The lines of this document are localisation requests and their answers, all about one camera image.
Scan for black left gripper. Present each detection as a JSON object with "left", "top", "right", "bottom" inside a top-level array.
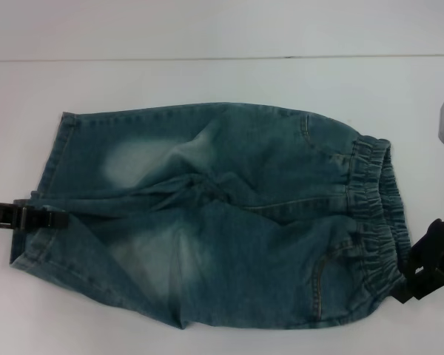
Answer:
[{"left": 0, "top": 198, "right": 70, "bottom": 229}]

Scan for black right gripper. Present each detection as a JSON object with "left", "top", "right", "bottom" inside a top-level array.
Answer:
[{"left": 397, "top": 210, "right": 444, "bottom": 305}]

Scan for blue denim shorts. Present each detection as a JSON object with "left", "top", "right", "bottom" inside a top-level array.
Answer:
[{"left": 9, "top": 101, "right": 411, "bottom": 322}]

